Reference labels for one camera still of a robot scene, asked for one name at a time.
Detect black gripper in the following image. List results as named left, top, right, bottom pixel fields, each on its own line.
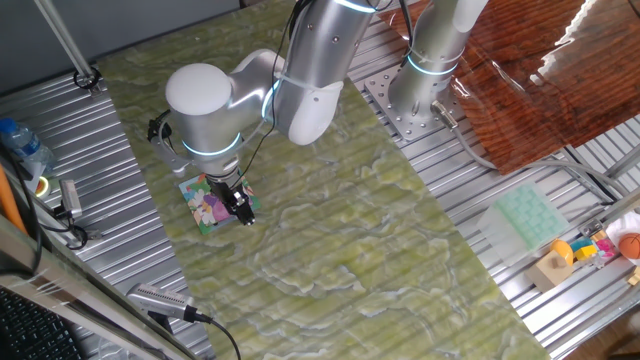
left=204, top=168, right=257, bottom=227

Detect butterfly girl puzzle board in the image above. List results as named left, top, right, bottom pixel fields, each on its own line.
left=178, top=169, right=262, bottom=237

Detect green marble pattern mat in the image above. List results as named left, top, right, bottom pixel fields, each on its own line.
left=97, top=0, right=551, bottom=360

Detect metal clamp tool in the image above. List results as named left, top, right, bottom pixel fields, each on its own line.
left=58, top=178, right=84, bottom=220

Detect small yellow tape roll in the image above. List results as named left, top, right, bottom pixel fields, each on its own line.
left=33, top=175, right=53, bottom=199

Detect clear plastic water bottle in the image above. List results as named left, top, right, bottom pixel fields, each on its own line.
left=0, top=117, right=55, bottom=176

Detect orange rod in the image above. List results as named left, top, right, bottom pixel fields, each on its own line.
left=0, top=163, right=27, bottom=235

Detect aluminium support pole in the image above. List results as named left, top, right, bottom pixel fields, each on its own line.
left=33, top=0, right=104, bottom=97

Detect black keyboard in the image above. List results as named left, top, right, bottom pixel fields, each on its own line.
left=0, top=287, right=89, bottom=360

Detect green ice cube tray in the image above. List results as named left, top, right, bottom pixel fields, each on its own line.
left=492, top=182, right=571, bottom=251

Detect brown wood grain mat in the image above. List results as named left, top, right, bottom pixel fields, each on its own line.
left=377, top=0, right=640, bottom=176

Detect beige wooden block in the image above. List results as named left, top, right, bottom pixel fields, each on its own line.
left=524, top=249, right=576, bottom=294

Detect orange toy egg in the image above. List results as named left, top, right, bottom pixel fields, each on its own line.
left=548, top=238, right=576, bottom=267

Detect blue toy block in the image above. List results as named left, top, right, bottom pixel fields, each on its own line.
left=569, top=236, right=595, bottom=254

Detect yellow toy block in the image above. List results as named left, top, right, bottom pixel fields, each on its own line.
left=573, top=244, right=599, bottom=263

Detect pink toy block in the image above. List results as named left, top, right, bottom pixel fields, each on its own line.
left=595, top=237, right=618, bottom=259

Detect white bowl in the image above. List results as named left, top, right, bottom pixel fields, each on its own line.
left=603, top=210, right=640, bottom=267

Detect small orange basketball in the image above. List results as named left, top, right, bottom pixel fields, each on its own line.
left=617, top=232, right=640, bottom=260

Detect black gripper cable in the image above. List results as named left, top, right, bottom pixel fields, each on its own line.
left=238, top=0, right=314, bottom=184

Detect wrist camera with silver bracket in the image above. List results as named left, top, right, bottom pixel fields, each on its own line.
left=146, top=108, right=194, bottom=179

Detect black camera cable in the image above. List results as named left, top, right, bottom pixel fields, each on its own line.
left=183, top=305, right=243, bottom=360

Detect ridged silver camera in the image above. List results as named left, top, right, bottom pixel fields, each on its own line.
left=124, top=282, right=195, bottom=323

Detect silver camera mount clamp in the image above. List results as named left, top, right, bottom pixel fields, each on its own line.
left=49, top=207, right=104, bottom=251

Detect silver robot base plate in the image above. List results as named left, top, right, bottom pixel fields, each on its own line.
left=362, top=62, right=474, bottom=144

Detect aluminium frame rail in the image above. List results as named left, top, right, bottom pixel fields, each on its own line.
left=0, top=214, right=202, bottom=360

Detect black cable ring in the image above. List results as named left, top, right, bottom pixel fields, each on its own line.
left=73, top=66, right=103, bottom=93

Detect long black cable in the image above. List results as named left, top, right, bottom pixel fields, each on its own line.
left=0, top=143, right=44, bottom=277

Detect grey cable with metal connector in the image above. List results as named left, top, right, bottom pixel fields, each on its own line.
left=430, top=99, right=631, bottom=201

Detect black arm base cable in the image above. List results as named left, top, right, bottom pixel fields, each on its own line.
left=398, top=0, right=417, bottom=65

